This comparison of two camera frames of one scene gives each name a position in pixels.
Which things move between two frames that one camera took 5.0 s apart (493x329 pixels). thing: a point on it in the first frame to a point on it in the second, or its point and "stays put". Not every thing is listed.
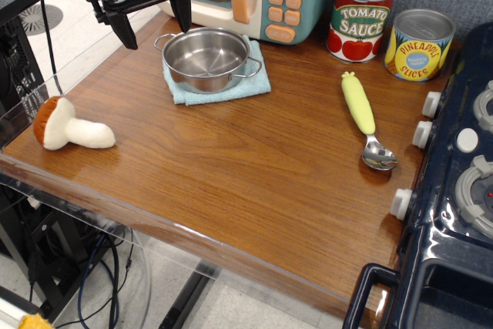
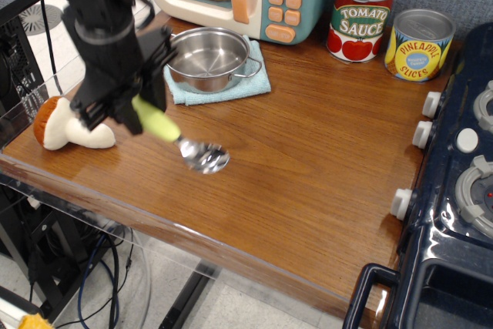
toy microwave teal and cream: [290, 1] stays put
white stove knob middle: [421, 133] stays put
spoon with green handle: [375, 155] to [206, 159]
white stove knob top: [430, 103] stays put
